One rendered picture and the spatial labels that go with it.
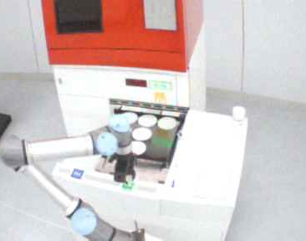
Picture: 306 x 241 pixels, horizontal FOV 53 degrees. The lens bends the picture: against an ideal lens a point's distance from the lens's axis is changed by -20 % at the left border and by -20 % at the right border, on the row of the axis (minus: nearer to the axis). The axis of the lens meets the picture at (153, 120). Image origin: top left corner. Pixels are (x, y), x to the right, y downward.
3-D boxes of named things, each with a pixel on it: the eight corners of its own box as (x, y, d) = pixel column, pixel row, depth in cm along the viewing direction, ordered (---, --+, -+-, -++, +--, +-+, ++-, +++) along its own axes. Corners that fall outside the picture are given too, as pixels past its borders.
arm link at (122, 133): (104, 117, 143) (124, 110, 146) (107, 139, 150) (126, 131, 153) (111, 129, 137) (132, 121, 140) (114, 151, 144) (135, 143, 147)
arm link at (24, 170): (91, 239, 134) (-7, 152, 118) (84, 228, 148) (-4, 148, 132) (108, 221, 137) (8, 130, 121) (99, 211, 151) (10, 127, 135)
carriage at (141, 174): (99, 164, 190) (99, 161, 188) (169, 176, 182) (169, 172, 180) (94, 175, 184) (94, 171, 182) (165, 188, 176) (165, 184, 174)
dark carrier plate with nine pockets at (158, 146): (120, 110, 217) (120, 109, 216) (181, 117, 209) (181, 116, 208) (100, 151, 191) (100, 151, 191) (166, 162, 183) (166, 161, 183)
